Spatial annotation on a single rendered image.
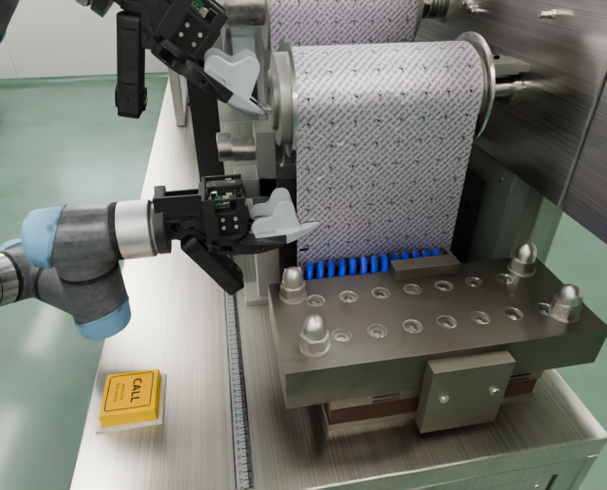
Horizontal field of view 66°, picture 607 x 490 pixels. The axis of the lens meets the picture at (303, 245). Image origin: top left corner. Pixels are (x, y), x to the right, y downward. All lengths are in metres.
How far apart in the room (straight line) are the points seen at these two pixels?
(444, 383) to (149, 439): 0.37
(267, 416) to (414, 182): 0.37
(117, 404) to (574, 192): 0.62
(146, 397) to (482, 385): 0.42
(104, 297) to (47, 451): 1.27
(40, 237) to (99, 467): 0.28
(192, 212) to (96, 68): 5.83
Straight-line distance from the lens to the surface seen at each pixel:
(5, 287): 0.73
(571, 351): 0.68
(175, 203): 0.59
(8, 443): 1.98
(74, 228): 0.62
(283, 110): 0.58
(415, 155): 0.64
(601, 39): 0.63
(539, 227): 1.00
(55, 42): 6.43
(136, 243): 0.60
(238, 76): 0.57
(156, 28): 0.58
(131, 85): 0.59
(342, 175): 0.62
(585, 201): 0.63
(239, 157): 0.67
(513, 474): 0.72
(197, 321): 0.79
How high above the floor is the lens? 1.43
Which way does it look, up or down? 33 degrees down
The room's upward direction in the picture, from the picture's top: straight up
